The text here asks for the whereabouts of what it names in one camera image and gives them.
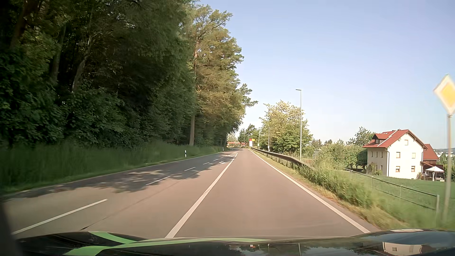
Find white house with red roof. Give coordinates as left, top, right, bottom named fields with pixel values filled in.
left=363, top=129, right=428, bottom=180

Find dense green wood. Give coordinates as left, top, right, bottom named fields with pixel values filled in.
left=0, top=0, right=258, bottom=149

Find metal guard rail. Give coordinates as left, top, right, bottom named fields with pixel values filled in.
left=250, top=147, right=313, bottom=168

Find building with red roof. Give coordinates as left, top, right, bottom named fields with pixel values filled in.
left=421, top=144, right=445, bottom=180

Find tall grey lamp post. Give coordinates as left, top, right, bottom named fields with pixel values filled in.
left=295, top=89, right=303, bottom=160

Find grey asphalt road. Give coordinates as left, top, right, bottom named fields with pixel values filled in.
left=3, top=148, right=380, bottom=239

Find road markings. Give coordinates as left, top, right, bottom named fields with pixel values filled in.
left=12, top=149, right=371, bottom=239

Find leafy green tree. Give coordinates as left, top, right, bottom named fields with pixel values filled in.
left=259, top=100, right=314, bottom=154

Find metal railing fence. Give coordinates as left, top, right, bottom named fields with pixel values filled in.
left=341, top=169, right=441, bottom=216

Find tall grass verge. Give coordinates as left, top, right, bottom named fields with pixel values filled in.
left=0, top=139, right=228, bottom=194

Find car's own bonnet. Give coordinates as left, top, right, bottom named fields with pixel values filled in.
left=14, top=229, right=455, bottom=256

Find green grass field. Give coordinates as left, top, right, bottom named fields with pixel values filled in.
left=370, top=174, right=455, bottom=214

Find white garden umbrella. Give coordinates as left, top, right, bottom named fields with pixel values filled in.
left=425, top=166, right=445, bottom=181

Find yellow diamond road sign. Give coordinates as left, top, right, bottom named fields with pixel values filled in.
left=433, top=73, right=455, bottom=223

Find grass verge with weeds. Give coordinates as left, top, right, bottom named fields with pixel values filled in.
left=249, top=148, right=455, bottom=231

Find group of green trees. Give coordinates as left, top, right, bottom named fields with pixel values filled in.
left=313, top=127, right=375, bottom=170

